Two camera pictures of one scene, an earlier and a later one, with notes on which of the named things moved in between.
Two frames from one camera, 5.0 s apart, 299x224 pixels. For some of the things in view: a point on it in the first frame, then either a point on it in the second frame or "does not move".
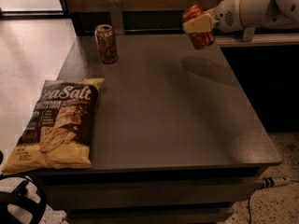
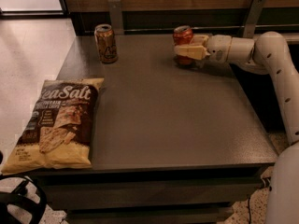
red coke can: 198,39 -> 183,35
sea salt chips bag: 60,131 does not move
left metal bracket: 116,16 does not move
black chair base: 18,197 does not move
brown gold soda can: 106,43 does not move
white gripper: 224,17 -> 219,49
